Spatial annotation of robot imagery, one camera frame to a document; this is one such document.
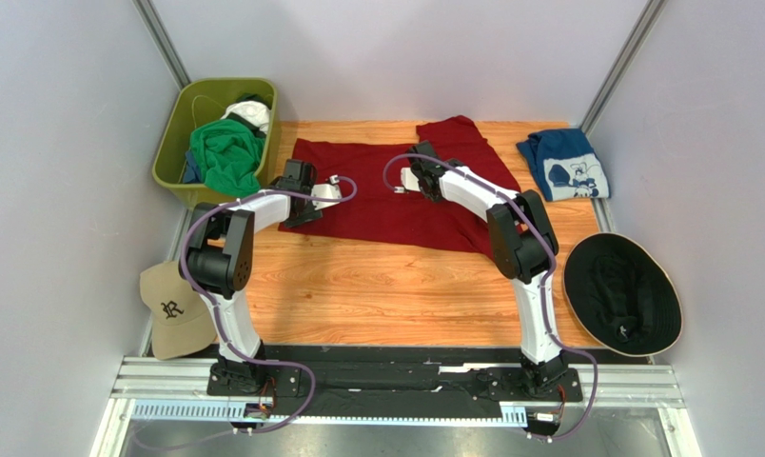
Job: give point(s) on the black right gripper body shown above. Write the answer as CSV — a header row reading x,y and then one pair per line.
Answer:
x,y
420,154

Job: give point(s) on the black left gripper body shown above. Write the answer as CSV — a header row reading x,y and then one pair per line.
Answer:
x,y
309,213

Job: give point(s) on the dark red t-shirt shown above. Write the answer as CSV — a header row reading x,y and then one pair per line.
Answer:
x,y
378,214

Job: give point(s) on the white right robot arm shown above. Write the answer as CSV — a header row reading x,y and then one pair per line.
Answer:
x,y
523,244

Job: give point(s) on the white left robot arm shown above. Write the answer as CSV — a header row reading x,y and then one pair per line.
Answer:
x,y
217,260

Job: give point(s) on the green t-shirt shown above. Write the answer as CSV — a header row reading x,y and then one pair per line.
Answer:
x,y
228,154

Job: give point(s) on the white garment in basket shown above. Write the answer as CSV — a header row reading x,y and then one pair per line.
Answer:
x,y
255,113

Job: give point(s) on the dark blue garment in basket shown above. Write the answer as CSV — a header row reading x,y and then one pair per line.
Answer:
x,y
192,173

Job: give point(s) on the folded blue printed t-shirt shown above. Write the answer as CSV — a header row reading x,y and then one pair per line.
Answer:
x,y
564,165

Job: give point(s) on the beige bucket hat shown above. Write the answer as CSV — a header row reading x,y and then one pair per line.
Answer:
x,y
181,323

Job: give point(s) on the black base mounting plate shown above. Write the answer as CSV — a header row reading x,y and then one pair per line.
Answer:
x,y
389,380

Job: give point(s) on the black wide-brim hat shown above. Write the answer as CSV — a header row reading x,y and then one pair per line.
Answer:
x,y
622,296

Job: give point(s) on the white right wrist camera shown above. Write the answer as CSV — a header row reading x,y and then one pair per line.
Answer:
x,y
409,182

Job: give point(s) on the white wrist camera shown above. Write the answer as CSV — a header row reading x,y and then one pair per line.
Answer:
x,y
409,182
327,194

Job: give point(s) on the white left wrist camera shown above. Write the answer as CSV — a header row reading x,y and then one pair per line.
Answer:
x,y
327,194

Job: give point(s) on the left aluminium corner post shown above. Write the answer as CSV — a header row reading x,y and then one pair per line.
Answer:
x,y
161,38

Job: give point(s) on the aluminium corner post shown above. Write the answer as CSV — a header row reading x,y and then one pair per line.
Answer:
x,y
161,38
627,53

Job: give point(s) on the right aluminium corner post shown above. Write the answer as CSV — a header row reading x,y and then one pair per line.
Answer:
x,y
627,53

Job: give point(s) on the aluminium frame rail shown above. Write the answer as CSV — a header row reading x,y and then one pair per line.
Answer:
x,y
151,390

